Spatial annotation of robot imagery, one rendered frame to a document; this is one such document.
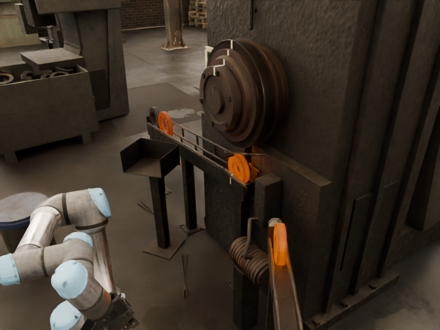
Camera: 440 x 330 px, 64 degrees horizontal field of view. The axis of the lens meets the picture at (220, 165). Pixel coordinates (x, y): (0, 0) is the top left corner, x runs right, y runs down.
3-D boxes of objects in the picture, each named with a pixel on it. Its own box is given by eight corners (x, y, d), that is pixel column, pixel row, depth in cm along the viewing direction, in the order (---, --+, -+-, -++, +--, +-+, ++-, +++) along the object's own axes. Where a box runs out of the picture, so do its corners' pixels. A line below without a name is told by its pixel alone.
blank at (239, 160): (232, 148, 180) (226, 150, 178) (249, 158, 167) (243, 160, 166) (234, 176, 186) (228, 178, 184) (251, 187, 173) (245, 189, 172)
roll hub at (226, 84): (209, 118, 171) (207, 58, 157) (241, 138, 150) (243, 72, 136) (198, 120, 168) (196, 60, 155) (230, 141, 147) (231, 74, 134)
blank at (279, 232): (281, 262, 139) (273, 262, 139) (281, 222, 141) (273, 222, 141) (287, 268, 123) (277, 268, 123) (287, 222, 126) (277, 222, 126)
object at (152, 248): (153, 230, 249) (140, 137, 214) (186, 240, 239) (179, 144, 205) (135, 249, 233) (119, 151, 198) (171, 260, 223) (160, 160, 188)
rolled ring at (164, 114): (171, 137, 240) (175, 136, 241) (164, 110, 237) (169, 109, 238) (162, 138, 256) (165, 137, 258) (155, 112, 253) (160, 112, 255)
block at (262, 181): (270, 213, 172) (273, 171, 161) (281, 222, 166) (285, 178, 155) (252, 220, 167) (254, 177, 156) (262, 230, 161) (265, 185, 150)
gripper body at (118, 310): (141, 325, 96) (120, 303, 89) (113, 347, 94) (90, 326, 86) (131, 306, 102) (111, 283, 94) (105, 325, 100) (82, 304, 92)
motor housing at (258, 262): (247, 308, 191) (250, 230, 165) (273, 340, 175) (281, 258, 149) (227, 319, 185) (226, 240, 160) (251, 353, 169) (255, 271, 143)
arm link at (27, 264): (31, 194, 128) (-11, 258, 82) (64, 189, 131) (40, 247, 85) (38, 224, 131) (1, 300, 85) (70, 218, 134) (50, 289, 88)
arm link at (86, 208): (90, 325, 139) (65, 190, 132) (129, 315, 143) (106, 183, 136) (88, 342, 128) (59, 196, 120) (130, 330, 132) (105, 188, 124)
